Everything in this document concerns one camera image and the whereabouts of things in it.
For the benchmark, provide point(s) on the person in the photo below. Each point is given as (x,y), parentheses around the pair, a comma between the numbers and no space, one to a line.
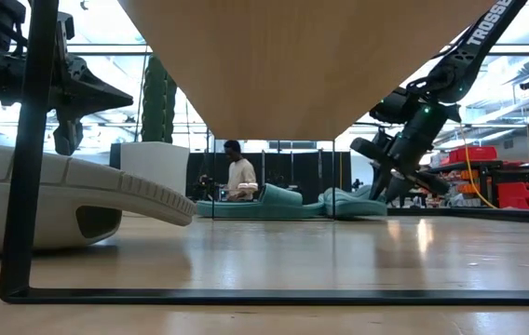
(241,179)

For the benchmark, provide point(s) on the black aluminium table frame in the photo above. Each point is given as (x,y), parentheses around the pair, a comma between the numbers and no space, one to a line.
(478,213)

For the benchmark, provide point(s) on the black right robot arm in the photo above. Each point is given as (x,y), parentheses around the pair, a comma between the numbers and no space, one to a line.
(478,37)

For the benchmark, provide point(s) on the black curtain partition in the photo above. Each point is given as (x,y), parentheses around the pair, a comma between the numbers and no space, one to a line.
(311,177)

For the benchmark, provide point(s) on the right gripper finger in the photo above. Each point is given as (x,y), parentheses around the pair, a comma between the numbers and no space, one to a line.
(429,183)
(380,181)

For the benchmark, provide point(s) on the wooden shelf with black frame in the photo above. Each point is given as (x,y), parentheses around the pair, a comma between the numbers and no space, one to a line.
(292,70)

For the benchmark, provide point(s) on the green cactus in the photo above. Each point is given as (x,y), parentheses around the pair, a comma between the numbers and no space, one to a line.
(157,102)

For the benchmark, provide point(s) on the red crate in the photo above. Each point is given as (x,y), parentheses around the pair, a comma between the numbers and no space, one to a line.
(474,154)

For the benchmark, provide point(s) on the teal slide sandal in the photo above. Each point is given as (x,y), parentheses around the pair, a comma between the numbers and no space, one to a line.
(357,205)
(264,207)

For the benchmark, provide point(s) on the black rack with bins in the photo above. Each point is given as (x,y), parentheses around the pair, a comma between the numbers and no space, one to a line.
(478,165)

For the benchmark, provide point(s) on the red toolbox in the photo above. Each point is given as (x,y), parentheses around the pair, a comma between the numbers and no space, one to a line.
(520,195)

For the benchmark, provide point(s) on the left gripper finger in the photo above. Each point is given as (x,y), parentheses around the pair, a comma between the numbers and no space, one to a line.
(92,81)
(92,101)

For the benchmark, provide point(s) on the white plant pot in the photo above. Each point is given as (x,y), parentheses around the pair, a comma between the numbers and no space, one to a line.
(157,163)

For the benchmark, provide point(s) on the grey slide sandal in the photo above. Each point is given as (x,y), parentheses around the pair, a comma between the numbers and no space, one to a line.
(59,186)

